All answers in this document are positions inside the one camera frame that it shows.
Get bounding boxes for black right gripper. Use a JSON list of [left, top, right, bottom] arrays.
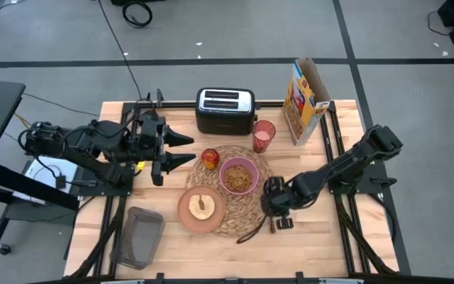
[[261, 176, 298, 234]]

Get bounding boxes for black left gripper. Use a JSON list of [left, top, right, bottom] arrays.
[[133, 112, 196, 187]]

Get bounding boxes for red apple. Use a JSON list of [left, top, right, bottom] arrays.
[[200, 148, 221, 170]]

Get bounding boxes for pink bowl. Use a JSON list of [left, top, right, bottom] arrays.
[[218, 156, 260, 196]]

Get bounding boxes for peach round plate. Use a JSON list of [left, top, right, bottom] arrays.
[[177, 184, 226, 234]]

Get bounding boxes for red translucent plastic cup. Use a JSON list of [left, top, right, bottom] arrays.
[[251, 119, 277, 154]]

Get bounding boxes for clear grey plastic container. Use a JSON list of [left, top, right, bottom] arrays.
[[110, 206, 166, 271]]

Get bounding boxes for yellow raisin bran cereal box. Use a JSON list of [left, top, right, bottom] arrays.
[[281, 57, 333, 146]]

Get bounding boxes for round woven straw placemat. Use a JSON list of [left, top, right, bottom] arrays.
[[185, 144, 275, 238]]

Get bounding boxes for black and silver toaster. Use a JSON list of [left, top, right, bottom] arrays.
[[194, 87, 259, 136]]

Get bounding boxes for brown cereal flakes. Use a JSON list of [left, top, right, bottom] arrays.
[[223, 164, 255, 193]]

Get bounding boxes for white paper box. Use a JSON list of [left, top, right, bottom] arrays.
[[12, 159, 79, 208]]

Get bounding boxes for black loose gripper strap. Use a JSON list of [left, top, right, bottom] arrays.
[[236, 215, 270, 245]]

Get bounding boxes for black metal table frame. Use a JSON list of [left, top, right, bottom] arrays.
[[67, 100, 409, 284]]

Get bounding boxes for thin black floor cable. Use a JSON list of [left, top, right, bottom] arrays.
[[21, 92, 100, 118]]

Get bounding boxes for long black floor cable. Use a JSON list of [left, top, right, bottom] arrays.
[[97, 0, 144, 100]]

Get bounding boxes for coiled black cable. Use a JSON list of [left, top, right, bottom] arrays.
[[122, 1, 154, 29]]

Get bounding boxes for thin black looped cable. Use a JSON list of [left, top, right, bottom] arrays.
[[426, 9, 454, 37]]

